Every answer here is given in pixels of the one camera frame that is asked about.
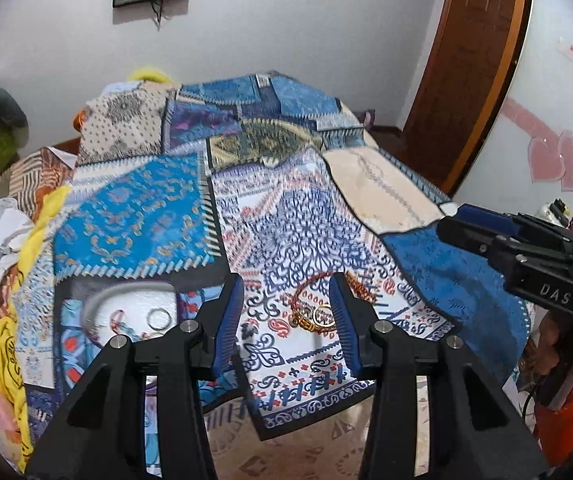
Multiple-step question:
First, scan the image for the purple heart-shaped tin box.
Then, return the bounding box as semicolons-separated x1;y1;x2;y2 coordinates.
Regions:
81;281;188;347

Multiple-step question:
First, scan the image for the silver ring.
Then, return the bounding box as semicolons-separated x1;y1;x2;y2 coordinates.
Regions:
145;308;174;332

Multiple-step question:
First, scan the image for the hand in orange sleeve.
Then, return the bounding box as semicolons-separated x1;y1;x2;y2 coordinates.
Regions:
534;312;562;376

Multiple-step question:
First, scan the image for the white wardrobe with hearts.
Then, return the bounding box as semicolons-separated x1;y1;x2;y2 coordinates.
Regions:
455;0;573;214

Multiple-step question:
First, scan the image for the yellow cloth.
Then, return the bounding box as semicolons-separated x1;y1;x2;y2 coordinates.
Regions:
0;185;70;471

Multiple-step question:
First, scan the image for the brown wooden door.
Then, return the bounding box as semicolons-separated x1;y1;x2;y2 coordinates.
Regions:
403;0;532;195

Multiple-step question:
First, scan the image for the blue patchwork patterned bedspread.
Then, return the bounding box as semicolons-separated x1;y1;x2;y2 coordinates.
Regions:
25;73;531;479

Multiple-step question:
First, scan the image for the striped orange brown blanket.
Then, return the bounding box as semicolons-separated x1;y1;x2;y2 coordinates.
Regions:
0;148;77;220

